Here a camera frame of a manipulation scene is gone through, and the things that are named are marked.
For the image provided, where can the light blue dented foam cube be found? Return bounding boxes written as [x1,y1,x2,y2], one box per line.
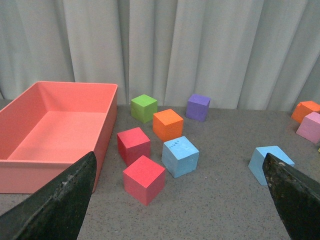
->
[161,136,200,178]

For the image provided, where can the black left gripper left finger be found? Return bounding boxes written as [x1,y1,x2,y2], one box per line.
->
[0,151,97,240]

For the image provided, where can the pinkish red foam cube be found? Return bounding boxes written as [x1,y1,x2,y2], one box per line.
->
[122,155,166,206]

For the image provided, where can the orange foam cube centre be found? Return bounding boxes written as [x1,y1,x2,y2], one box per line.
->
[152,109,184,142]

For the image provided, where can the dark red foam cube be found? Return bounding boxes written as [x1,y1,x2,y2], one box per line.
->
[117,127,151,167]

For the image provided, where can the green foam cube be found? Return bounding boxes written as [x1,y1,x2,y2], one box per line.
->
[130,94,158,124]

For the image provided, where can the salmon pink plastic bin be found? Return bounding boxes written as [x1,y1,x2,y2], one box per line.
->
[0,81,118,194]

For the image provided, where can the orange foam cube behind pink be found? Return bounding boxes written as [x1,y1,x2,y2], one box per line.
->
[291,100,320,124]

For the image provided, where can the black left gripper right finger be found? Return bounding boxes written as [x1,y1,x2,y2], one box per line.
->
[262,153,320,240]

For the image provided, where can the white pleated curtain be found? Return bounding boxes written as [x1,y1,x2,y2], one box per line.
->
[0,0,320,111]

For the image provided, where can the purple foam cube far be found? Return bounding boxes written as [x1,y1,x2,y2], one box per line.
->
[186,94,211,122]

